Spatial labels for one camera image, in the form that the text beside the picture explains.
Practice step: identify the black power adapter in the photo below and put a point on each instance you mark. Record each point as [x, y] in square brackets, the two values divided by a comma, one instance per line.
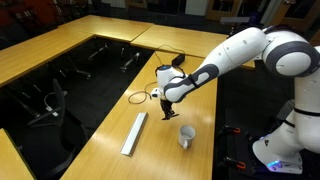
[178, 59]

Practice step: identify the black pen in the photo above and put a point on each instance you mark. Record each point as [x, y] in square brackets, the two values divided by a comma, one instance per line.
[173, 116]

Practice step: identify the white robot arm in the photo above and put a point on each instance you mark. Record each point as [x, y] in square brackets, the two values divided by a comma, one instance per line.
[233, 50]

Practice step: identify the silver metal bar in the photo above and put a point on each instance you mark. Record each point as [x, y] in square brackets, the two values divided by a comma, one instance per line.
[134, 134]

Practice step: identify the black office chair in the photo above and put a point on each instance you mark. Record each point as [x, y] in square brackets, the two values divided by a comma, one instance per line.
[50, 143]

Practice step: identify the orange black clamp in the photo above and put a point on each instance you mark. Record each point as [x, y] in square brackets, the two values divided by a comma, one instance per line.
[236, 162]
[233, 129]

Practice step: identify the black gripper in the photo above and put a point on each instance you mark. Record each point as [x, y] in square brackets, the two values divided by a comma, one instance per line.
[166, 104]

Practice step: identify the grey armed office chair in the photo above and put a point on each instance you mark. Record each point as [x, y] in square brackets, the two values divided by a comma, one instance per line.
[130, 61]
[98, 52]

